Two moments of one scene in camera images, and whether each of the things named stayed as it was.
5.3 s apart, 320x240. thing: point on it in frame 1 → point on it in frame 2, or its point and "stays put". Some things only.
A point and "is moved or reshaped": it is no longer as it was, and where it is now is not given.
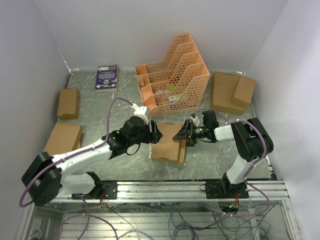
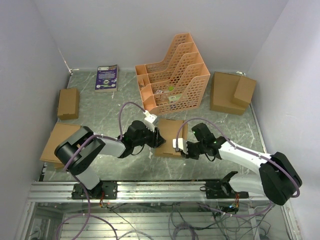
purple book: [106, 78] stays put
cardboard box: [166, 148] is moved or reshaped
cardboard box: [64, 138] stays put
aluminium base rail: [264, 192] stays put
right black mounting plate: [224, 189] stays put
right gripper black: [183, 133] → [190, 155]
